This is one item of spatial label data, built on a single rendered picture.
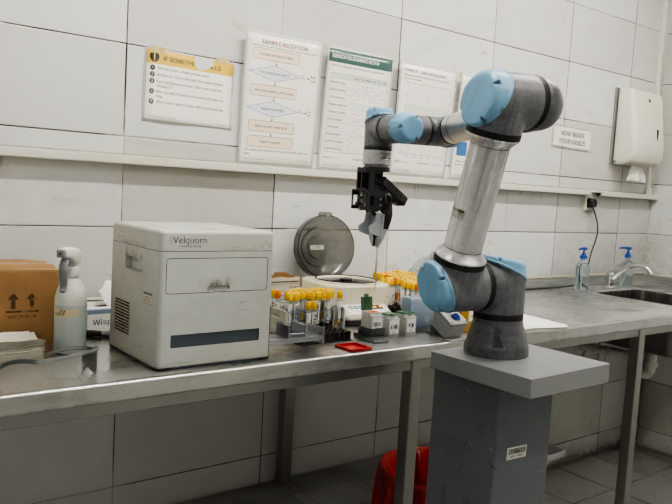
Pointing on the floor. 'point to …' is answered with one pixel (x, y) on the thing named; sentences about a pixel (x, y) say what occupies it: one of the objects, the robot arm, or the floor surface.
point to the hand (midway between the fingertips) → (377, 241)
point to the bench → (133, 371)
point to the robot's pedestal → (486, 444)
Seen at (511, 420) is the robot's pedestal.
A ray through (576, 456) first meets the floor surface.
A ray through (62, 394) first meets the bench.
